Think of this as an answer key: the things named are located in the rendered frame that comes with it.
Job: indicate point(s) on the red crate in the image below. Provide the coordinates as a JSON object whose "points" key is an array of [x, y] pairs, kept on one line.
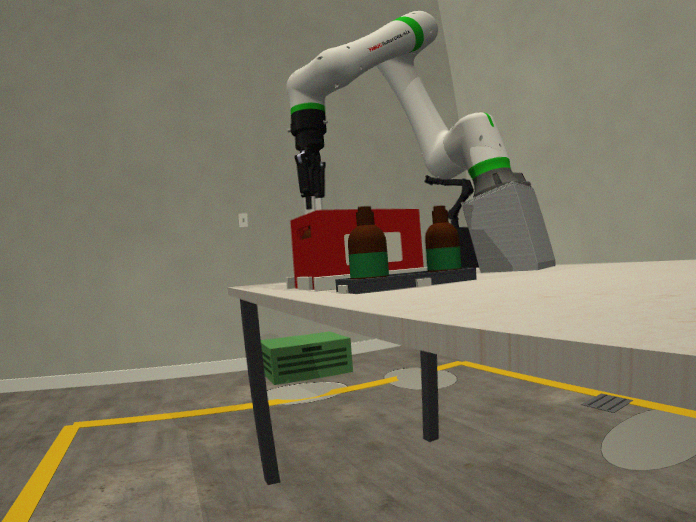
{"points": [[326, 252]]}

